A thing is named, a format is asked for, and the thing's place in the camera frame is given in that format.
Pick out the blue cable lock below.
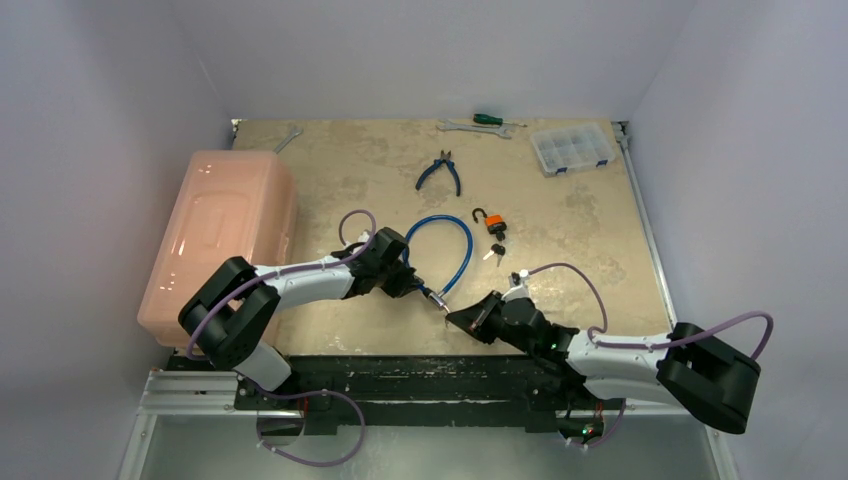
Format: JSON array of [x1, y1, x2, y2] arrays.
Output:
[[404, 214, 474, 313]]

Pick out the black-headed key bunch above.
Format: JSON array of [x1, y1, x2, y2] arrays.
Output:
[[482, 243, 506, 267]]

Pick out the orange black padlock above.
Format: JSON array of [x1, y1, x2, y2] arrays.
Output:
[[472, 208, 507, 242]]

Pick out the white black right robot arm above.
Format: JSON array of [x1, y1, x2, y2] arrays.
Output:
[[446, 291, 761, 434]]

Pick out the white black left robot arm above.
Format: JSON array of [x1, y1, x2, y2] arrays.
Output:
[[177, 227, 424, 409]]

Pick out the small silver wrench left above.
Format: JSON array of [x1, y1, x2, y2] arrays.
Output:
[[273, 126, 303, 154]]

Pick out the silver wrench near screwdriver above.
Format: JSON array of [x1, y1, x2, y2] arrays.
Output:
[[436, 119, 515, 140]]

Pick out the pink plastic storage box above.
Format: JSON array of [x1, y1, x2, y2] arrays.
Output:
[[137, 150, 297, 348]]

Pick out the clear plastic organizer box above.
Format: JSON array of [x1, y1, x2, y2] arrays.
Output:
[[530, 122, 616, 177]]

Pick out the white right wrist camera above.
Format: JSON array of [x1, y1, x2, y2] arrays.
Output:
[[502, 269, 531, 302]]

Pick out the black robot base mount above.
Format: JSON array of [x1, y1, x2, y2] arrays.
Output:
[[165, 354, 637, 437]]

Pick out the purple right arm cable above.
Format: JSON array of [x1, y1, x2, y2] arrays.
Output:
[[523, 262, 775, 452]]

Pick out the blue-handled pliers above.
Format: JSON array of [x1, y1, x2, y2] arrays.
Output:
[[415, 150, 462, 197]]

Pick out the green-handled screwdriver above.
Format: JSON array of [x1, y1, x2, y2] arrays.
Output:
[[472, 113, 527, 128]]

